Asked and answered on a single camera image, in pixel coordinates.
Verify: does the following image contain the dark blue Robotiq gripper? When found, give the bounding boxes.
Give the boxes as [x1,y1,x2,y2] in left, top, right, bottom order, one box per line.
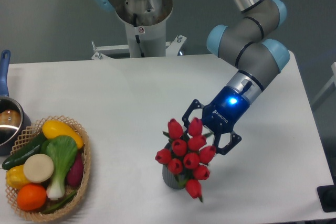
[182,86,249,155]

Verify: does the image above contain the red tulip bouquet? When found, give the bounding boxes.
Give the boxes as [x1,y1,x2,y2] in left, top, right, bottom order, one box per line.
[155,118,216,201]

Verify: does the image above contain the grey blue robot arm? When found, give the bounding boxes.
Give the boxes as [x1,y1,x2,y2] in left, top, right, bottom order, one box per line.
[94,0,290,155]

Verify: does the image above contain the dark grey ribbed vase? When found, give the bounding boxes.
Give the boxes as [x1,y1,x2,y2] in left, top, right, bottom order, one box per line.
[162,165,185,190]

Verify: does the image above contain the black device at edge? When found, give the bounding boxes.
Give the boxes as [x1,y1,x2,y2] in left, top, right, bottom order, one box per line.
[317,185,335,212]

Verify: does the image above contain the purple sweet potato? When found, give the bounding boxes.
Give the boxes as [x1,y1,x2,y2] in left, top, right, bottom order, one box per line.
[66,153,84,187]

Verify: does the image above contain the green bok choy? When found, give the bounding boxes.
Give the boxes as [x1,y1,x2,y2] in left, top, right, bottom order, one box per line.
[41,135,78,200]

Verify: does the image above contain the green chili pepper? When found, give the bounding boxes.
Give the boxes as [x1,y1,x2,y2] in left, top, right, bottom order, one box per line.
[41,190,77,214]

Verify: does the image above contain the yellow squash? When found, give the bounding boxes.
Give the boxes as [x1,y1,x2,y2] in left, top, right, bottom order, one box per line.
[42,120,84,149]

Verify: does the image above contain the woven wicker basket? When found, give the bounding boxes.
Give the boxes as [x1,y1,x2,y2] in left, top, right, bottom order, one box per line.
[5,115,91,222]

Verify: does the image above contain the dark green cucumber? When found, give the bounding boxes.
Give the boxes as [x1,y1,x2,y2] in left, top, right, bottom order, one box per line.
[2,133,47,170]

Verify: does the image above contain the round beige biscuit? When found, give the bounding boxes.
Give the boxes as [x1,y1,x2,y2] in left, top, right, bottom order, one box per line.
[23,154,54,183]

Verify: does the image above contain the orange fruit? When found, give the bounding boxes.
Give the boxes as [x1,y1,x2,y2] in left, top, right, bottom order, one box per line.
[16,184,47,211]

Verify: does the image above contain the yellow bell pepper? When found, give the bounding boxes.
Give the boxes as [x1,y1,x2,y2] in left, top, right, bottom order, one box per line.
[6,165,31,189]

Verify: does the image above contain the white metal base frame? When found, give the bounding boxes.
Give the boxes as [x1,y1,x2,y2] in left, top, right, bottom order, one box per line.
[91,35,187,60]

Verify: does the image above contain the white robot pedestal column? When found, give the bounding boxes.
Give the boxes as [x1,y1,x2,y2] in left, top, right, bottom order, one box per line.
[116,0,173,47]

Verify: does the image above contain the white frame at right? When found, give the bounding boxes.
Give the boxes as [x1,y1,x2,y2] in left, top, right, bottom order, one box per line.
[311,62,335,111]

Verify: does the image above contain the blue handled saucepan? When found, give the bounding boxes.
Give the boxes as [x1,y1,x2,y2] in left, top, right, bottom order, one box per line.
[1,50,31,156]

